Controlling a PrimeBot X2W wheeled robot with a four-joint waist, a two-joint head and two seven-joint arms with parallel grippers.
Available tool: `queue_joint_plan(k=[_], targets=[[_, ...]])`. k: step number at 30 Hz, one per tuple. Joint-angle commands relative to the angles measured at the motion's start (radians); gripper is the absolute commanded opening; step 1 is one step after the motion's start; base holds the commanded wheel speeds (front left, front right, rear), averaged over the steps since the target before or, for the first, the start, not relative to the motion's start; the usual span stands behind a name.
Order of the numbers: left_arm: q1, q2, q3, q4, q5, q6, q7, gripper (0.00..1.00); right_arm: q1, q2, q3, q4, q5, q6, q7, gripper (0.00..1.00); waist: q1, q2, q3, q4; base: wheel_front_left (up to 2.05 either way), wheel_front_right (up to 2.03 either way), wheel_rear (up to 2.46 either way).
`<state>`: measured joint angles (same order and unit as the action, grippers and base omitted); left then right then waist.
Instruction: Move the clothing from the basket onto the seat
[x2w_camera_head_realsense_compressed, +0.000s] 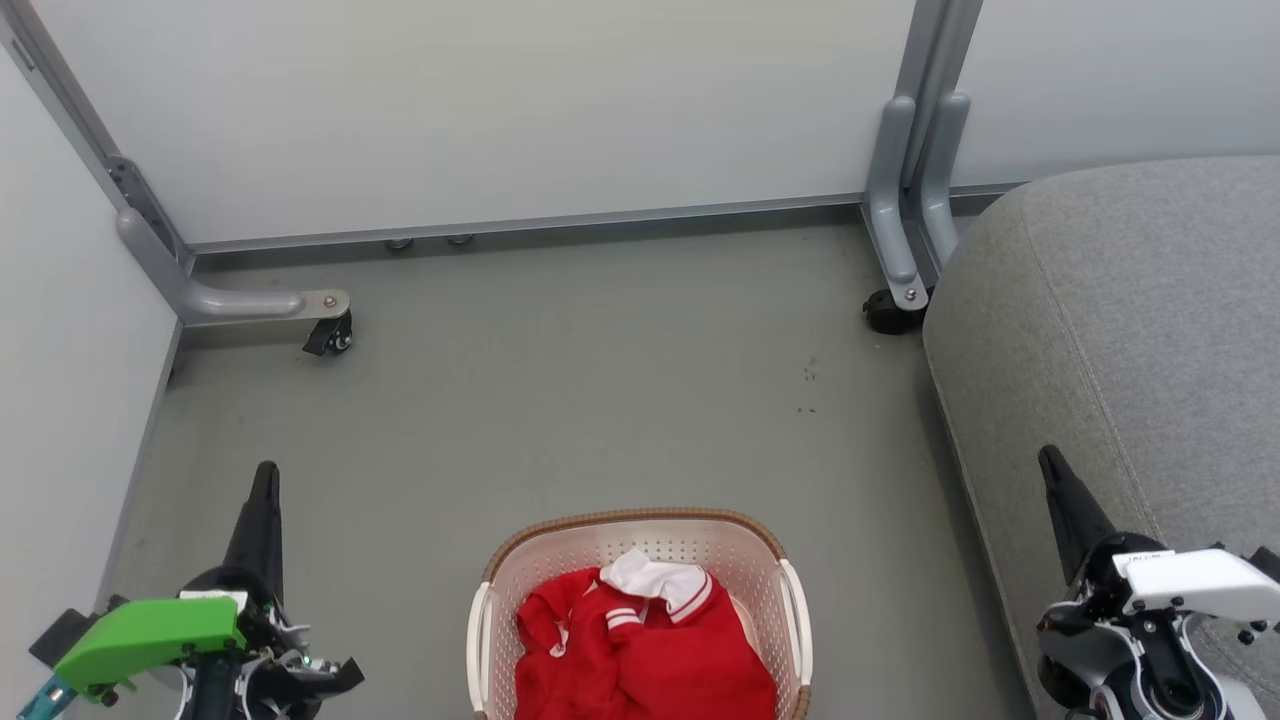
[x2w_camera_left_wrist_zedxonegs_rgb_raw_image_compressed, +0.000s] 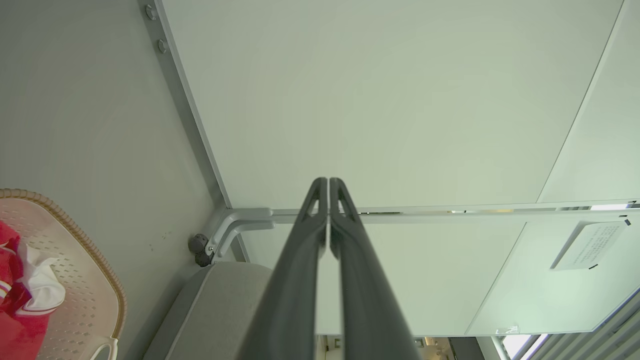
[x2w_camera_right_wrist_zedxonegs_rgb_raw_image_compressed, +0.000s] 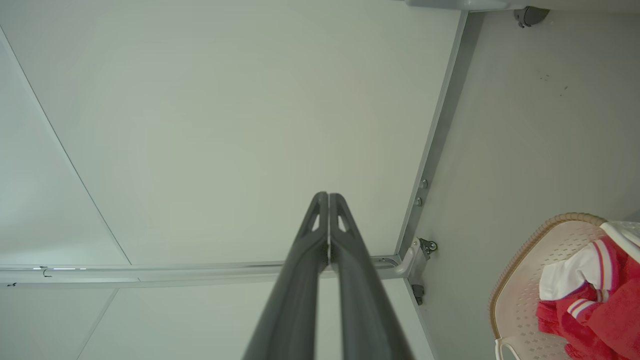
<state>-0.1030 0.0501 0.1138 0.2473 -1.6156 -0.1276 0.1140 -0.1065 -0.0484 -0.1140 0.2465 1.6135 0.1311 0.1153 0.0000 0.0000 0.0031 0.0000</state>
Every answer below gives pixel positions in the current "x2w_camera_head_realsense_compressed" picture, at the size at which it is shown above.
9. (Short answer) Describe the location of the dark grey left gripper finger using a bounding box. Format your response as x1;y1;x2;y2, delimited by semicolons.
222;460;286;604

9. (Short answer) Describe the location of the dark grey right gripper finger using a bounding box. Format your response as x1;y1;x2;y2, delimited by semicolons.
1038;445;1118;583

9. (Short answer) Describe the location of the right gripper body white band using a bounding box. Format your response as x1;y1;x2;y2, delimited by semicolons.
1060;533;1280;651

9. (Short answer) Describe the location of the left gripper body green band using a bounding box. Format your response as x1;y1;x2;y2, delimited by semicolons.
18;565;366;720

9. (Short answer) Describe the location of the red shirt with white collar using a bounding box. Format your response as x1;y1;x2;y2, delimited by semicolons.
514;548;779;720

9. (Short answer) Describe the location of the grey fabric sofa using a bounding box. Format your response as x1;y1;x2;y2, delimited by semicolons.
922;155;1280;720

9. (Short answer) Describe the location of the black caster wheel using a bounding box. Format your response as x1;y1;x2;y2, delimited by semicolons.
303;310;354;357
863;288;933;336

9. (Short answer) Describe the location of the grey curved partition leg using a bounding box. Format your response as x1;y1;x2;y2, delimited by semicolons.
918;92;971;271
115;208;351;326
862;95;926;311

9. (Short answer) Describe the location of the white perforated laundry basket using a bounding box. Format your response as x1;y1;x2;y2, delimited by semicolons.
466;507;814;720

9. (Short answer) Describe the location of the grey partition bottom rail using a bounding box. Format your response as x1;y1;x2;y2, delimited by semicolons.
188;182;1031;257

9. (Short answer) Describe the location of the grey partition post with bracket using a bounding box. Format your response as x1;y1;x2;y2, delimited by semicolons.
0;0;193;273

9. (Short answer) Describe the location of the grey metal partition post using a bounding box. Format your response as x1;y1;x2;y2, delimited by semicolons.
893;0;986;191

